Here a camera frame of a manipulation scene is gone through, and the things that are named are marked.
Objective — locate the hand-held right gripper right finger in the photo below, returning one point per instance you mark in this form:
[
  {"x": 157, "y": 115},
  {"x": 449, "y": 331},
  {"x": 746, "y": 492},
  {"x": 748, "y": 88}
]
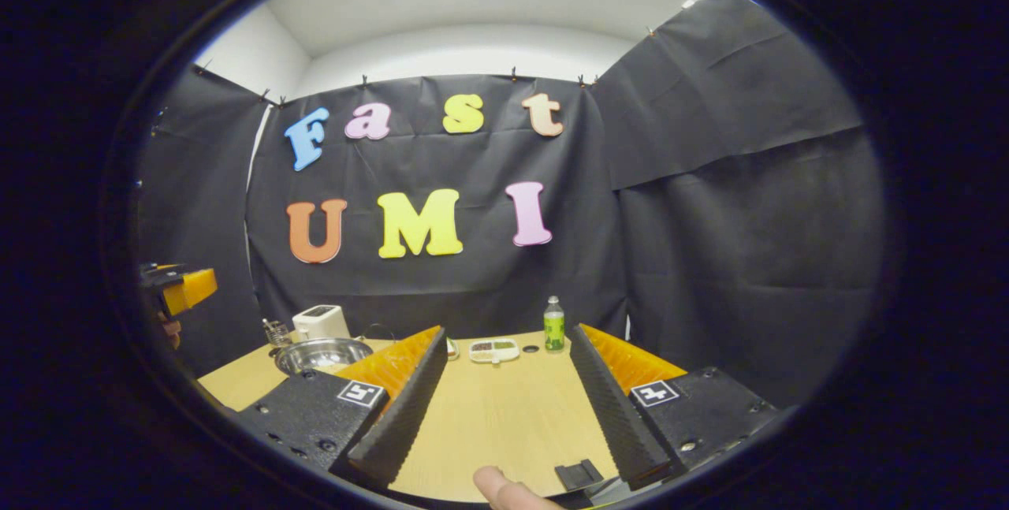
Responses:
[{"x": 615, "y": 407}]

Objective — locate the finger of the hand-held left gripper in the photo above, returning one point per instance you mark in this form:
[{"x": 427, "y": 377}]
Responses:
[{"x": 193, "y": 289}]

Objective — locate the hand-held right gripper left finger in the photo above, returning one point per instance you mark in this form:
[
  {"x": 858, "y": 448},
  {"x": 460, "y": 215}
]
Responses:
[{"x": 406, "y": 419}]

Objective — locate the stainless steel pot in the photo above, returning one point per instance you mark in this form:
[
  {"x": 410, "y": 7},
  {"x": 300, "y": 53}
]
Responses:
[{"x": 323, "y": 354}]

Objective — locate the plate with sandwich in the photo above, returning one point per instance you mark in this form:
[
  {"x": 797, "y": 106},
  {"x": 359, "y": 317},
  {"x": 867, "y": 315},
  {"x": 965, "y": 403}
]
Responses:
[{"x": 452, "y": 349}]

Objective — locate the green label bottle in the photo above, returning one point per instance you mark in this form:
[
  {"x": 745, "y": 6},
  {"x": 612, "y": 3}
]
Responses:
[{"x": 554, "y": 329}]

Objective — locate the white divided dish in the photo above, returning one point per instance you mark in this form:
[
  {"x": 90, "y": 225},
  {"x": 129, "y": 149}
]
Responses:
[{"x": 494, "y": 350}]

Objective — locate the white toaster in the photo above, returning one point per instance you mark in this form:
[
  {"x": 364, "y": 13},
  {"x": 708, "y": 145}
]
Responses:
[{"x": 322, "y": 322}]

